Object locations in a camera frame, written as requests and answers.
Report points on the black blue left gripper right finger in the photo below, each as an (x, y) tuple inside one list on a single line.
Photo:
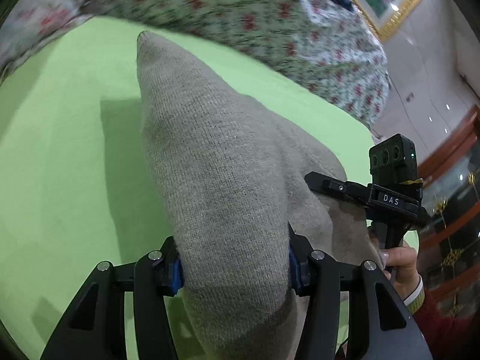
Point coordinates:
[(379, 324)]

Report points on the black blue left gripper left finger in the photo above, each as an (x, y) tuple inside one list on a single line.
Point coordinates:
[(93, 325)]

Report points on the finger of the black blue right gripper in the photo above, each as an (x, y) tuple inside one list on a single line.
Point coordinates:
[(344, 191)]

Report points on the beige knit sweater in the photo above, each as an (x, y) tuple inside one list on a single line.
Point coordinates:
[(231, 174)]

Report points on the red sleeve right forearm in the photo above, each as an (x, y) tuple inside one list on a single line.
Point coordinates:
[(446, 337)]

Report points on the person's right hand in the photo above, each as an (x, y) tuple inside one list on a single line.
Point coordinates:
[(403, 259)]

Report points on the dark wooden cabinet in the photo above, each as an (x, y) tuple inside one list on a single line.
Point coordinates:
[(448, 257)]

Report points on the lime green bed sheet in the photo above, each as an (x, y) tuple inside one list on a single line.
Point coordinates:
[(74, 185)]

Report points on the red floral white quilt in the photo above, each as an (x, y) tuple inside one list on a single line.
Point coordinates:
[(323, 45)]

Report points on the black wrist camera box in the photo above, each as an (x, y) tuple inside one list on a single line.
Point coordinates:
[(393, 161)]

